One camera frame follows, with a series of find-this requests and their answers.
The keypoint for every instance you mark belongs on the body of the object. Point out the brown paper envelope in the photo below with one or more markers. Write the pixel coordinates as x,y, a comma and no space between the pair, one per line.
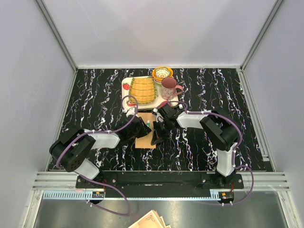
145,142

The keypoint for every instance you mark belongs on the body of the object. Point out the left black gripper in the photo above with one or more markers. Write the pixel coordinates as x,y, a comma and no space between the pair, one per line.
145,130

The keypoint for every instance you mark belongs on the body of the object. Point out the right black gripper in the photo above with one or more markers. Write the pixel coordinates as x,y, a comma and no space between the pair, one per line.
157,133

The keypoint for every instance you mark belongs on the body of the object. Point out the yellow patterned bowl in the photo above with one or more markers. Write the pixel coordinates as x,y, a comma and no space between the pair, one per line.
162,72

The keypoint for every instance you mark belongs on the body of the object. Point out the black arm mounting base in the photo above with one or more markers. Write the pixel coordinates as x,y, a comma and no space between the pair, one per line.
202,179

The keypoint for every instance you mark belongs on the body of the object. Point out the yellow woven bamboo basket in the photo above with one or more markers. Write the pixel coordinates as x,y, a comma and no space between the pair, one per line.
143,89

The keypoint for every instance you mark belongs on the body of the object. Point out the green white glue stick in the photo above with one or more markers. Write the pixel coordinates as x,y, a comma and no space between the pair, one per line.
148,123

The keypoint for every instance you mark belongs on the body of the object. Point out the slotted cable duct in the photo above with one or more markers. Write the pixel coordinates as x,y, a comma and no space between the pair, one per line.
205,195

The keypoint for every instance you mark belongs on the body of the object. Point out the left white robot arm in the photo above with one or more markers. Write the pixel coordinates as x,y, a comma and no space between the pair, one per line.
72,148

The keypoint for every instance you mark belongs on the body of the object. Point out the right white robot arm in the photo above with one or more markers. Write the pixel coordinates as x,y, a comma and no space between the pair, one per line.
221,130

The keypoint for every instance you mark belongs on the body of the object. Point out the white strawberry tray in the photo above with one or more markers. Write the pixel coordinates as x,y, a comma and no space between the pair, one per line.
125,91

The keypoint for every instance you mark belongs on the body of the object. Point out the stack of spare letters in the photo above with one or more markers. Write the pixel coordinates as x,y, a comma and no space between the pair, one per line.
151,220

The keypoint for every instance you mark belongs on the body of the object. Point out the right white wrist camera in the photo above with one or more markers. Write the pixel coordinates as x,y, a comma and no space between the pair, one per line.
158,116

